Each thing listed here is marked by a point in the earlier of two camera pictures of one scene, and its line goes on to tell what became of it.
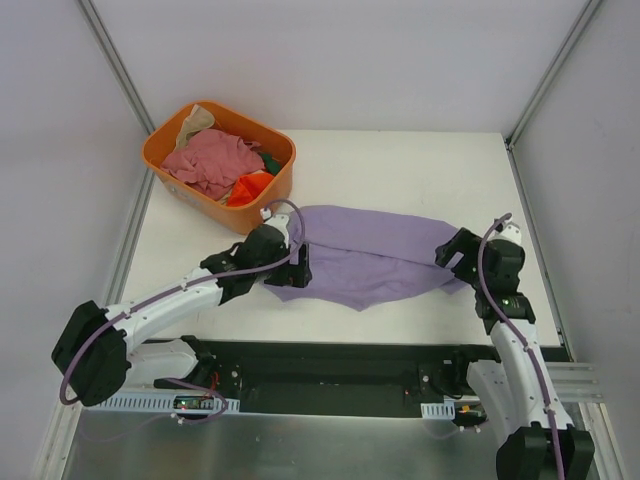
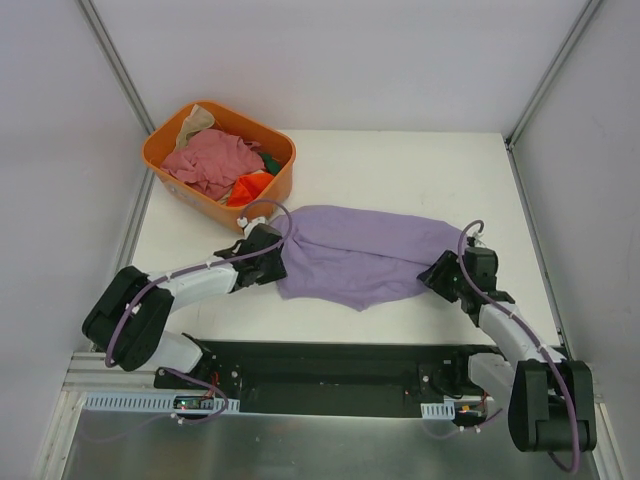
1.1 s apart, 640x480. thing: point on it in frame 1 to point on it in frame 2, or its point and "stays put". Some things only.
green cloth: [272, 166] stays put
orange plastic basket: [271, 194] stays put
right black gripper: [456, 251] to [441, 275]
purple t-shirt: [361, 256] stays put
